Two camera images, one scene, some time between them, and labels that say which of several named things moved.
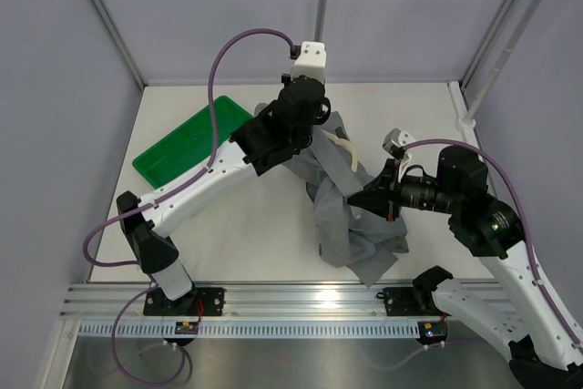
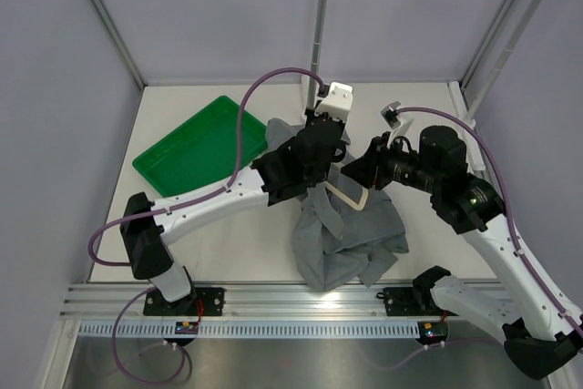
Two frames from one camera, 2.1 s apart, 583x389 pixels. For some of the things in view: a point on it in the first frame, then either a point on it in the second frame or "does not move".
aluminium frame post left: x=107 y=17 does not move
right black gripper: x=383 y=195 to x=371 y=168
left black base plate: x=212 y=301 does not move
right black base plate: x=402 y=301 does not move
